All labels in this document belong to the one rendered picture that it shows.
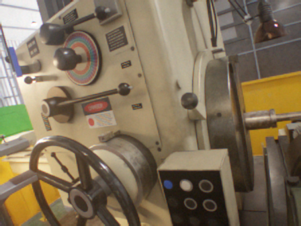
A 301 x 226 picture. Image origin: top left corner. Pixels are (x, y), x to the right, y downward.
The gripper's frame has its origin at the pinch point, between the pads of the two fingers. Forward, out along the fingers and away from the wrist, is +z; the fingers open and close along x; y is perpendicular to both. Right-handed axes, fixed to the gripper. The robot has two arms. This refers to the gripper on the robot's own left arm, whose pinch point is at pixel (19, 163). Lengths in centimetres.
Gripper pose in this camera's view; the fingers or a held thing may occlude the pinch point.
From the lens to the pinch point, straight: 39.5
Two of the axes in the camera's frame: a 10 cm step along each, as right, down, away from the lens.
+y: 8.8, 1.3, -4.6
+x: -0.1, -9.6, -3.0
